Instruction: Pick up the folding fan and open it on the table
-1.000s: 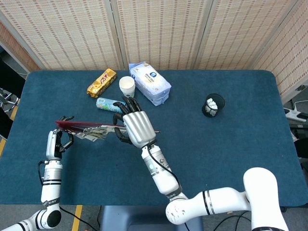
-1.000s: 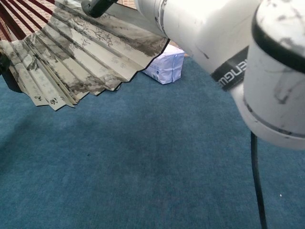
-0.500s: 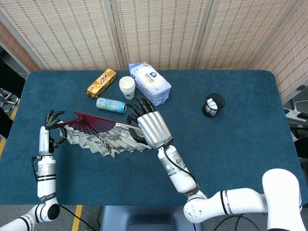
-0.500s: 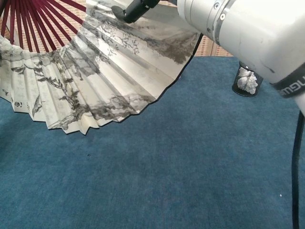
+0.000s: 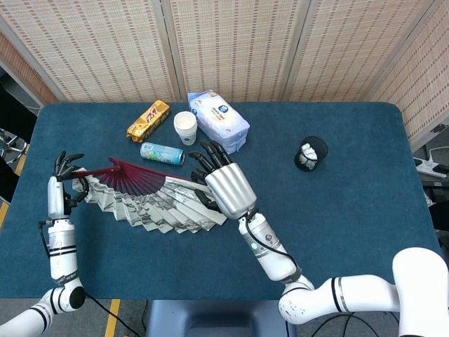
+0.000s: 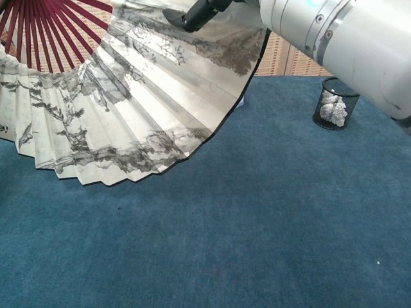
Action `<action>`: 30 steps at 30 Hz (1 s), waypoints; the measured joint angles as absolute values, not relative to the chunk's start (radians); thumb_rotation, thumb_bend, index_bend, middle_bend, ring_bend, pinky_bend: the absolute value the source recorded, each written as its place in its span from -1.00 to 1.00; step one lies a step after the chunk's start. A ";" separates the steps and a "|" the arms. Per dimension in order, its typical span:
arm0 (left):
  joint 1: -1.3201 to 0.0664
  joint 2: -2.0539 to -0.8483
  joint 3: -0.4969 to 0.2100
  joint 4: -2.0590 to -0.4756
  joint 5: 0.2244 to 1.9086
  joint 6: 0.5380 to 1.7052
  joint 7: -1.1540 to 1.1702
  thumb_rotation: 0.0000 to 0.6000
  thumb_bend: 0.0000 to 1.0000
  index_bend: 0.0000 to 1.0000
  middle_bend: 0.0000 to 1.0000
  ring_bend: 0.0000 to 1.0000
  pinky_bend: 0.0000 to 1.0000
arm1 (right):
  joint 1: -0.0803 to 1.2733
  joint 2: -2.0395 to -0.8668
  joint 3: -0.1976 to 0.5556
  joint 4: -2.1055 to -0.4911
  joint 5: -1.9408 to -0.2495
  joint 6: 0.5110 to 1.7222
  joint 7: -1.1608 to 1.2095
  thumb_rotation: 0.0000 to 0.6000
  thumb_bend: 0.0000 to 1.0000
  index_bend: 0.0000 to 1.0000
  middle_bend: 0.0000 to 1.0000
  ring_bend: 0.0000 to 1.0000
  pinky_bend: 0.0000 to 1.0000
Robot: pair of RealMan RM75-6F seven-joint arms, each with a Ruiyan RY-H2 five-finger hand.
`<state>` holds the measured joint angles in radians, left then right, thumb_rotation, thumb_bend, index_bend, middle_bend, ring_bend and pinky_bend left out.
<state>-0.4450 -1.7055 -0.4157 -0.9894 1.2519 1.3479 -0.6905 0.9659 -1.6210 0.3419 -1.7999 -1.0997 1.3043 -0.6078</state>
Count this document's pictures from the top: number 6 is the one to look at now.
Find grey black right robot hand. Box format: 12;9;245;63
162;0;232;33

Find folding paper fan red ribs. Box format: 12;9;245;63
0;0;272;187

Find crumpled white paper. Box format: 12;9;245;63
319;89;348;126

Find black mesh pen holder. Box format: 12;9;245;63
312;76;360;131

